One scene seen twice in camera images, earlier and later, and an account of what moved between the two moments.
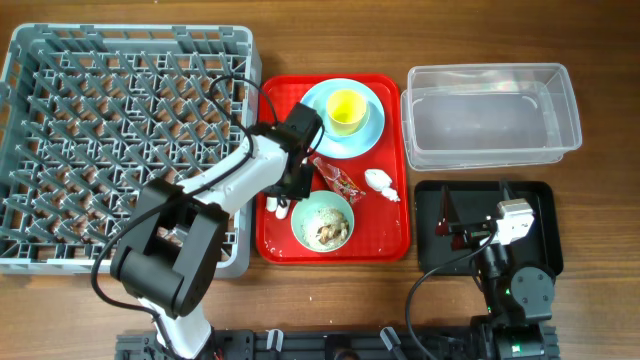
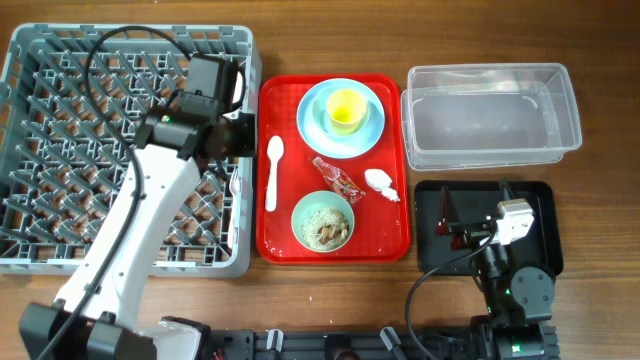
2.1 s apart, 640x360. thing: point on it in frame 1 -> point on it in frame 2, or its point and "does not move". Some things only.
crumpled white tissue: [379, 180] does not move
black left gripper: [301, 188] -> [245, 145]
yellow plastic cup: [346, 110] does not move
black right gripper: [448, 222] does not move
